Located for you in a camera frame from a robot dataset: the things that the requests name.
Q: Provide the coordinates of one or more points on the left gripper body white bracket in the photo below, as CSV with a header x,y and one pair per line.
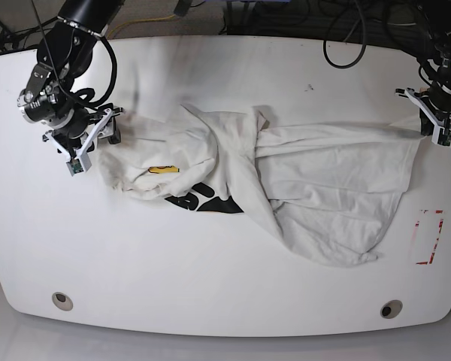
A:
x,y
435,101

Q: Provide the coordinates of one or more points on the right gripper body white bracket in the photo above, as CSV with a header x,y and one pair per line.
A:
x,y
80,133

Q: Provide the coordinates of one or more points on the white printed T-shirt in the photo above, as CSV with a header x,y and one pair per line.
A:
x,y
328,192

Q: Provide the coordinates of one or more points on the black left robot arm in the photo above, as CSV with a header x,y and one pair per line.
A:
x,y
435,62

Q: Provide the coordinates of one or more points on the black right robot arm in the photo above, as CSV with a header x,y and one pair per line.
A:
x,y
63,55

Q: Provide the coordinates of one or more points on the red tape rectangle marking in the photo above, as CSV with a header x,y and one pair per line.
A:
x,y
426,235

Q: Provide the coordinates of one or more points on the black tripod stand left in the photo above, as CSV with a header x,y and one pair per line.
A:
x,y
21,23

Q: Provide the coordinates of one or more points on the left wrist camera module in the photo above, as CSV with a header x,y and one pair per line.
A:
x,y
441,136

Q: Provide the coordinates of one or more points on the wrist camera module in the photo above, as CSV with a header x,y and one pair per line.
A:
x,y
441,136
79,164

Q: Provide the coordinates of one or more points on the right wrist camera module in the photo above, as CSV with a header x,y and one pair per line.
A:
x,y
79,164

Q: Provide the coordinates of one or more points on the left table cable grommet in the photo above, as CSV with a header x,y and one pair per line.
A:
x,y
62,301

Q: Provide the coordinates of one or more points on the table cable grommet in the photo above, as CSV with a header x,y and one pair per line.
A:
x,y
391,309
62,301

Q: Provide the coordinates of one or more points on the right table cable grommet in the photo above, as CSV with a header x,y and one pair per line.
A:
x,y
391,309

